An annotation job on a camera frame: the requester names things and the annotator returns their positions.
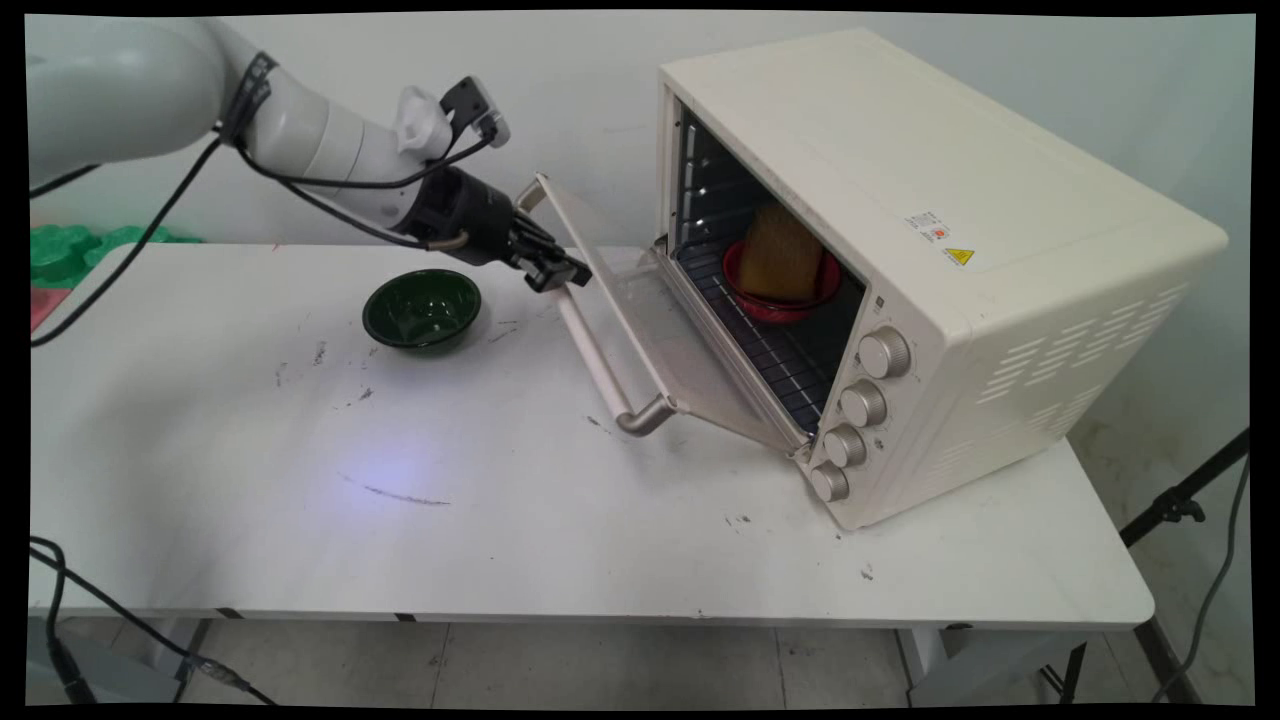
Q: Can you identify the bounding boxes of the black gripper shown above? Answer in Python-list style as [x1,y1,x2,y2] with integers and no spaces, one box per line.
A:
[408,166,594,295]

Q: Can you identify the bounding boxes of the glass oven door with handle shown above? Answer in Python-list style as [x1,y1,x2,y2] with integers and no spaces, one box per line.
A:
[514,172,813,463]

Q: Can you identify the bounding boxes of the dark green bowl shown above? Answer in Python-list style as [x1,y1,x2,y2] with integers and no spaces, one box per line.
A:
[362,268,483,352]

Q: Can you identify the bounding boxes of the yellow bread slice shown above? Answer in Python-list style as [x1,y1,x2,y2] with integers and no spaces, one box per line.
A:
[737,204,827,305]

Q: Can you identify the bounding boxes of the red bowl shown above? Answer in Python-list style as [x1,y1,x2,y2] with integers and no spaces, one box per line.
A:
[721,238,844,324]

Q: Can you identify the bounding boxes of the metal oven rack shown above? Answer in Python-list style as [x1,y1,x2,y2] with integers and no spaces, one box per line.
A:
[678,243,849,433]

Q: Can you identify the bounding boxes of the silver oven knob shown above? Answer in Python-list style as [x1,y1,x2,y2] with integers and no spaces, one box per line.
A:
[821,424,868,469]
[808,461,851,504]
[838,379,889,429]
[858,326,913,381]

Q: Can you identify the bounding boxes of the cream toaster oven body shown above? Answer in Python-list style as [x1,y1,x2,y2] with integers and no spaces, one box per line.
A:
[655,28,1229,531]

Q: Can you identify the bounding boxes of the green plastic blocks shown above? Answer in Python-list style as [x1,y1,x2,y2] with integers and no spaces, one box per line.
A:
[30,224,206,291]

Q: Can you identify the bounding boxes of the pink foam mat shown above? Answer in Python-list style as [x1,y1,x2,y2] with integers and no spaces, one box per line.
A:
[30,287,74,333]

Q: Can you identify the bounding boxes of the grey table leg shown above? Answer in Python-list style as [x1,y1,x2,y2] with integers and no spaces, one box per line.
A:
[893,625,1091,707]
[150,617,216,701]

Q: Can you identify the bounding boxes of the black tripod stand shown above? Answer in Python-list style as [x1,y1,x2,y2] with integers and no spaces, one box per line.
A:
[1040,428,1251,706]

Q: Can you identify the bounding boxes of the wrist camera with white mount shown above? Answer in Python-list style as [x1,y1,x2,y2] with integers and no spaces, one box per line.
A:
[391,76,512,163]

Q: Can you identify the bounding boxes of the black camera cable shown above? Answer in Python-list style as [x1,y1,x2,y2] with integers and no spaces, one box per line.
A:
[232,105,501,251]

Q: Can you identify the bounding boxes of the black strap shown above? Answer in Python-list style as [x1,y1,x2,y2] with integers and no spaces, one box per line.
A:
[215,50,280,146]

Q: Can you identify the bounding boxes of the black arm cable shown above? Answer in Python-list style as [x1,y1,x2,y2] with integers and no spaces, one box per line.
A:
[30,135,226,349]

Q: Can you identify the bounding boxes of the thin black cable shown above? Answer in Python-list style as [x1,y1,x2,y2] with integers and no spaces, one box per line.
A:
[30,163,103,200]

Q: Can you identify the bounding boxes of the black cable with grey connector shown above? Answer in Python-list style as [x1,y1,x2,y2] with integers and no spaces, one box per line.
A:
[30,553,279,707]

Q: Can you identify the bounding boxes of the black cable with plug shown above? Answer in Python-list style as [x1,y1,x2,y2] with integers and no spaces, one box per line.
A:
[30,536,99,705]

